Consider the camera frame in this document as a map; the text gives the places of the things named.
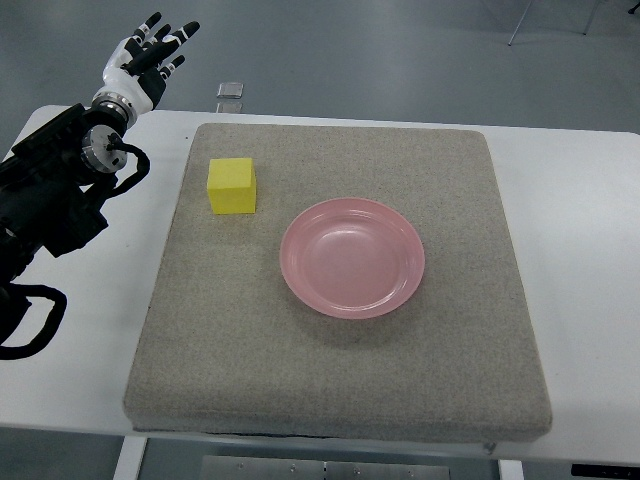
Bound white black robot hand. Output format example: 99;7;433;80
92;12;200;127

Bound yellow foam block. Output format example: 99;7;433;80
207;158;257;215

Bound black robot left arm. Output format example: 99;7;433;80
1;99;150;360

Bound pink plate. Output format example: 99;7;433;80
279;197;426;320

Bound clear floor socket cover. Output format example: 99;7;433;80
216;82;244;99

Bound white table leg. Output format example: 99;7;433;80
112;436;147;480

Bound metal chair legs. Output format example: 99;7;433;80
506;1;602;47

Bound black label strip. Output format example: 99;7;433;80
571;464;640;480

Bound grey metal base plate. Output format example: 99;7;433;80
199;455;451;480

